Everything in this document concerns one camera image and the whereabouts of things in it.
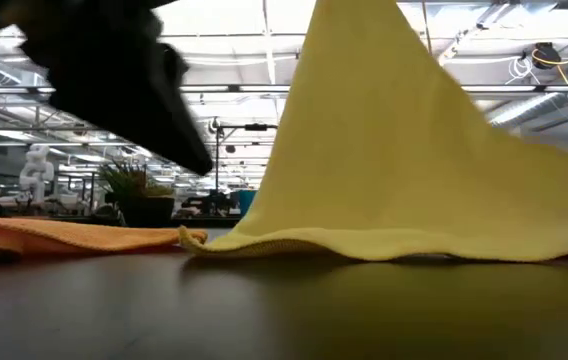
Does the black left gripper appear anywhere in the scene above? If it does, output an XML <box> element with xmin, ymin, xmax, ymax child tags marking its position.
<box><xmin>18</xmin><ymin>0</ymin><xmax>214</xmax><ymax>176</ymax></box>

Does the orange microfiber towel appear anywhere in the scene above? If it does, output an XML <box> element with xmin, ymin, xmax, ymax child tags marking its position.
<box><xmin>0</xmin><ymin>214</ymin><xmax>209</xmax><ymax>262</ymax></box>

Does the yellow microfiber towel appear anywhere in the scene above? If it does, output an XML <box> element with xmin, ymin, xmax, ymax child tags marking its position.
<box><xmin>178</xmin><ymin>0</ymin><xmax>568</xmax><ymax>264</ymax></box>

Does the small potted plant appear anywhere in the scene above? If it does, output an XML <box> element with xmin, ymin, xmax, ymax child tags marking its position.
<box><xmin>98</xmin><ymin>159</ymin><xmax>176</xmax><ymax>229</ymax></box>

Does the teal plastic bin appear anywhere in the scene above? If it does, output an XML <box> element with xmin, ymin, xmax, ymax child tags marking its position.
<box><xmin>237</xmin><ymin>188</ymin><xmax>260</xmax><ymax>217</ymax></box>

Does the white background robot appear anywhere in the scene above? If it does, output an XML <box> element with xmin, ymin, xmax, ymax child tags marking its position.
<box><xmin>18</xmin><ymin>143</ymin><xmax>56</xmax><ymax>206</ymax></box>

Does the black background camera stand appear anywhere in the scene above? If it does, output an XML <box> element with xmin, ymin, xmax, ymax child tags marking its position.
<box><xmin>213</xmin><ymin>122</ymin><xmax>279</xmax><ymax>194</ymax></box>

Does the black aluminium table frame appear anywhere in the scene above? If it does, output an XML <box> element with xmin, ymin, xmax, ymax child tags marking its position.
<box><xmin>171</xmin><ymin>215</ymin><xmax>243</xmax><ymax>229</ymax></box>

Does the black ceiling cable reel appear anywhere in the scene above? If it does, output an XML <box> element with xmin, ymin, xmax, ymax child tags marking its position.
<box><xmin>531</xmin><ymin>40</ymin><xmax>568</xmax><ymax>85</ymax></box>

